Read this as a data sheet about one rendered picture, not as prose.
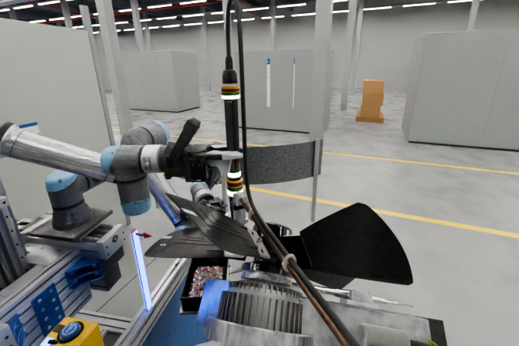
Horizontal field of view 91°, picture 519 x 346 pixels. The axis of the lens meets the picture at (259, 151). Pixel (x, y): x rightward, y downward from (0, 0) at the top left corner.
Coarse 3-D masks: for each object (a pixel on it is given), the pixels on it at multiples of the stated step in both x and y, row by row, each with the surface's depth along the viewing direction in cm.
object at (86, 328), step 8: (64, 320) 66; (72, 320) 66; (80, 320) 66; (80, 328) 64; (88, 328) 64; (96, 328) 65; (48, 336) 62; (56, 336) 62; (80, 336) 62; (88, 336) 63; (96, 336) 65; (40, 344) 61; (56, 344) 60; (64, 344) 60; (72, 344) 60; (80, 344) 61; (88, 344) 63; (96, 344) 65
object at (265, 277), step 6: (246, 276) 67; (252, 276) 65; (258, 276) 65; (264, 276) 64; (270, 276) 64; (276, 276) 65; (282, 276) 68; (264, 282) 71; (270, 282) 68; (276, 282) 66; (282, 282) 65; (288, 282) 66
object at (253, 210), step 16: (240, 16) 50; (240, 32) 50; (240, 48) 51; (240, 64) 52; (240, 80) 53; (240, 96) 54; (288, 256) 43; (320, 304) 35; (336, 320) 32; (352, 336) 30
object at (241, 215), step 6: (234, 198) 66; (246, 198) 66; (234, 204) 66; (240, 204) 65; (234, 210) 66; (240, 210) 68; (234, 216) 68; (240, 216) 68; (246, 216) 72; (240, 222) 69; (246, 222) 71
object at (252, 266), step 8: (272, 224) 72; (280, 232) 71; (264, 240) 70; (280, 240) 70; (272, 248) 69; (272, 256) 69; (248, 264) 68; (256, 264) 66; (264, 264) 66; (272, 264) 66; (280, 264) 69; (248, 272) 72; (264, 272) 66; (272, 272) 65; (280, 272) 65; (288, 272) 67
